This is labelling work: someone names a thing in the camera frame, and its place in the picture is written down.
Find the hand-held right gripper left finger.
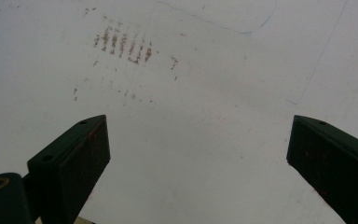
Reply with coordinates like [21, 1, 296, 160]
[26, 114, 112, 224]

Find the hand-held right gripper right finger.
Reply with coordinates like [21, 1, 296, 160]
[285, 115, 358, 224]

